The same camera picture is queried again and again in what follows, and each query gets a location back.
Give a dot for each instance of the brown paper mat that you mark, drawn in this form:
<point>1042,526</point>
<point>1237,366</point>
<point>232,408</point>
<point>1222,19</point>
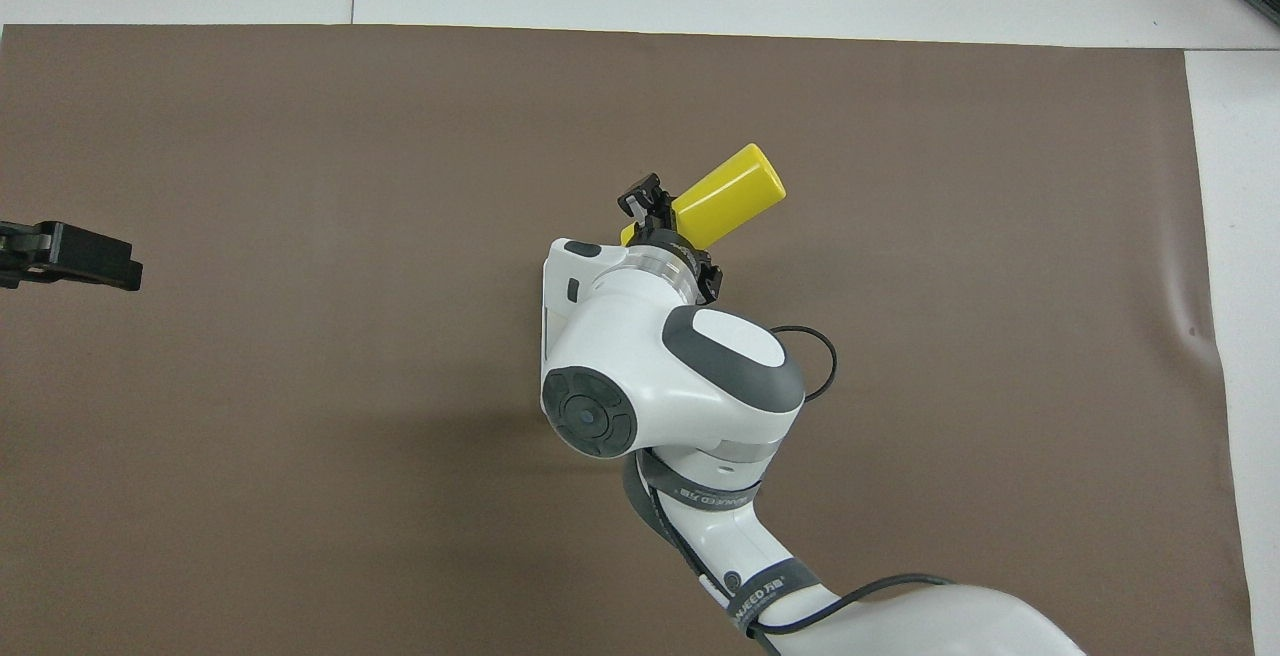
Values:
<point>300,486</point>

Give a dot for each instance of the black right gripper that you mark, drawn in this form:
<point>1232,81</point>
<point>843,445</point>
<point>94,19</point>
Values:
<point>672,239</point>

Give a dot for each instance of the silver digital kitchen scale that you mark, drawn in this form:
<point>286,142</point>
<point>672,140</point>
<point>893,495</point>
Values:
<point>547,316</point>

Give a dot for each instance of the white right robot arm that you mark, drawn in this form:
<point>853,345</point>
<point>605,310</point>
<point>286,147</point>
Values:
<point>650,356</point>

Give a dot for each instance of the yellow squeeze bottle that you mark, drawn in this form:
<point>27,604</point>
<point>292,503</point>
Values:
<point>735,196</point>

